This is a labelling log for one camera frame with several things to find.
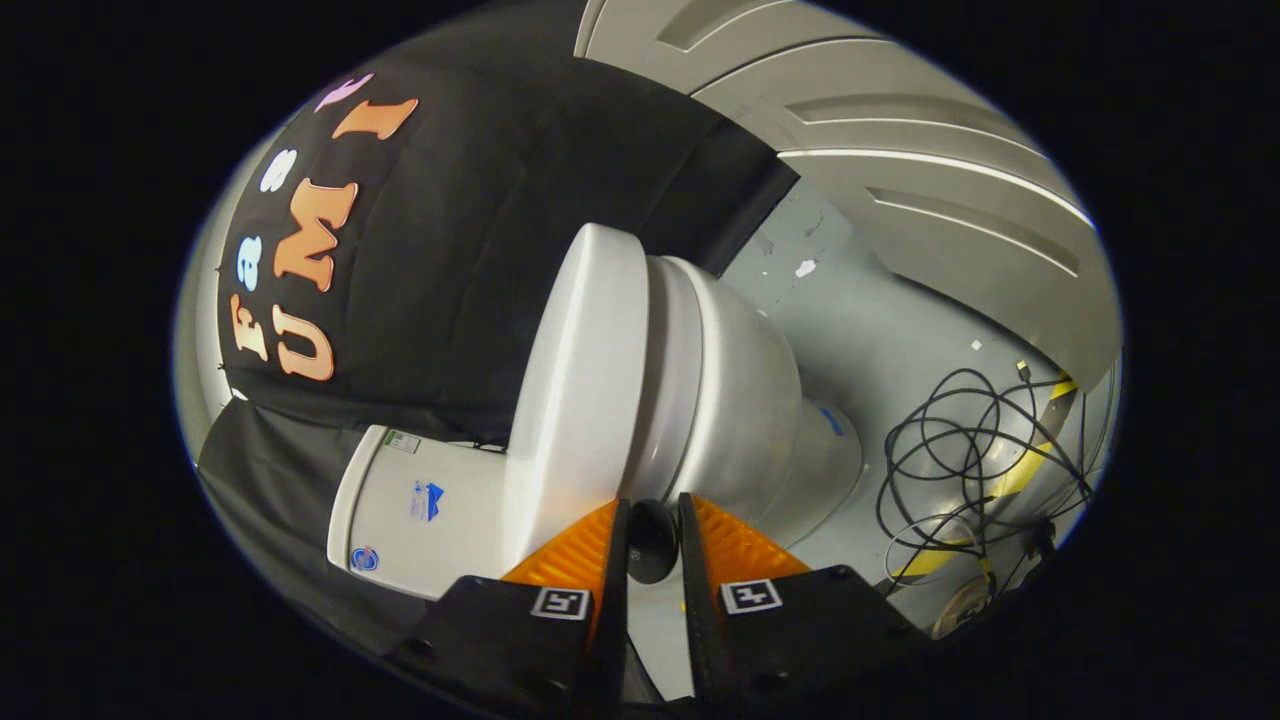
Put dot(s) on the white toilet body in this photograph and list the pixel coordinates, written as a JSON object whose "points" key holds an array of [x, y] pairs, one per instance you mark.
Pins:
{"points": [[750, 400]]}

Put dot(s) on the white toilet seat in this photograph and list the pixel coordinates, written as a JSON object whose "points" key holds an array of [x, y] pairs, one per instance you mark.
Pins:
{"points": [[670, 380]]}

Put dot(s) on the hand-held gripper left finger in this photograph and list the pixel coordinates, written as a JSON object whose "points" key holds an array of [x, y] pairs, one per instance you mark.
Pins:
{"points": [[610, 620]]}

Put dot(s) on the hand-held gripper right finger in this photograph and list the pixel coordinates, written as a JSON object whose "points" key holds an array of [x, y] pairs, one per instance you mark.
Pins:
{"points": [[700, 620]]}

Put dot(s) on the black backdrop cloth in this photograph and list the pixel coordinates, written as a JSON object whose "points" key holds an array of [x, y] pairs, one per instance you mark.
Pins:
{"points": [[470, 250]]}

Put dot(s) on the white toilet lid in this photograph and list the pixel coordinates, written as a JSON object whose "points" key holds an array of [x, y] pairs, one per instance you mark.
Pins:
{"points": [[580, 380]]}

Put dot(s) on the pale round disc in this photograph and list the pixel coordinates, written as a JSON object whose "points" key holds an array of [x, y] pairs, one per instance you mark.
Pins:
{"points": [[962, 607]]}

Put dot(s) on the white panelled cabinet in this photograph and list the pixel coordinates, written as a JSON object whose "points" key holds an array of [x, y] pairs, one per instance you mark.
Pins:
{"points": [[950, 200]]}

